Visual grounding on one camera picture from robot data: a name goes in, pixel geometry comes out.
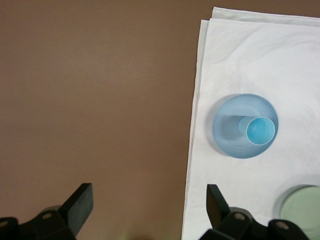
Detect blue cup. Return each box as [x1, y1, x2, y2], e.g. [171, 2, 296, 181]
[237, 115, 276, 147]

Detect pale green plate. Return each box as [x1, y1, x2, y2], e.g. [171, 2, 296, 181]
[279, 184, 320, 240]

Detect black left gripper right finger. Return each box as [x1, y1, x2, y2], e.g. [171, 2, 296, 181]
[199, 184, 266, 240]

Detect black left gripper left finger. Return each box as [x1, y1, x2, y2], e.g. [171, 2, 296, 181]
[18, 183, 94, 240]

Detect white cloth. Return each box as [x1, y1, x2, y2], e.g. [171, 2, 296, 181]
[181, 6, 320, 240]

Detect light blue plate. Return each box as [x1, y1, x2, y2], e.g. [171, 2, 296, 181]
[212, 93, 279, 160]

